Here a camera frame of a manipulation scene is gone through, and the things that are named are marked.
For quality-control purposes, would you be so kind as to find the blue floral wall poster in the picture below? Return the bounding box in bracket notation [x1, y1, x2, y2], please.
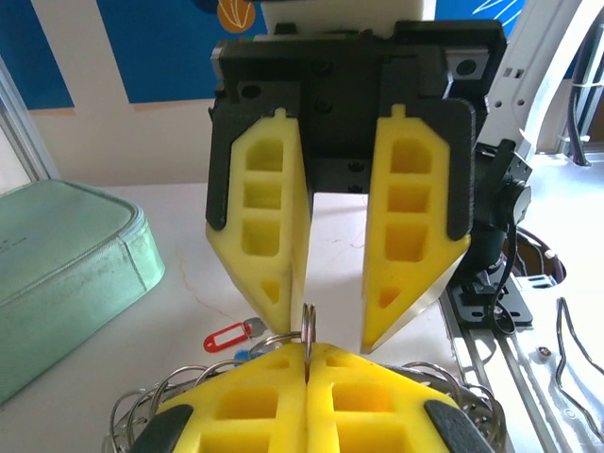
[96, 0, 275, 106]
[0, 0, 76, 110]
[471, 0, 537, 37]

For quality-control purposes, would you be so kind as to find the bent metal wire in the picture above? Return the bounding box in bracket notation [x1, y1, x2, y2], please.
[555, 296, 604, 428]

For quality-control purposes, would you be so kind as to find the mint green zip pouch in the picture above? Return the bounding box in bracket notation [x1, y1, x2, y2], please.
[0, 178, 166, 407]

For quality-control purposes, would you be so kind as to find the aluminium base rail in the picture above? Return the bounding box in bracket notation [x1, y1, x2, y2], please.
[438, 282, 604, 453]

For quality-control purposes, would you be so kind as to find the metal key holder with rings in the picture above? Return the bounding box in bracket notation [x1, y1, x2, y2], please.
[103, 303, 509, 453]

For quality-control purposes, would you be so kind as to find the aluminium frame post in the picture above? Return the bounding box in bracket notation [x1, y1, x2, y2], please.
[0, 56, 60, 188]

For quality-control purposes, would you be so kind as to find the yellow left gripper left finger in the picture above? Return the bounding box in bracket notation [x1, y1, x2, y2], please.
[126, 342, 308, 453]

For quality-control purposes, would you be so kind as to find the key with red tag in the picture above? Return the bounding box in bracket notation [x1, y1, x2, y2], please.
[202, 316, 265, 354]

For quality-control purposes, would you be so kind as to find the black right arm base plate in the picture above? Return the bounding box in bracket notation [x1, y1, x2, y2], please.
[447, 276, 535, 327]

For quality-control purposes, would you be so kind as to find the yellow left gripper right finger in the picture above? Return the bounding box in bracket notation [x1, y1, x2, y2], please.
[307, 342, 492, 453]

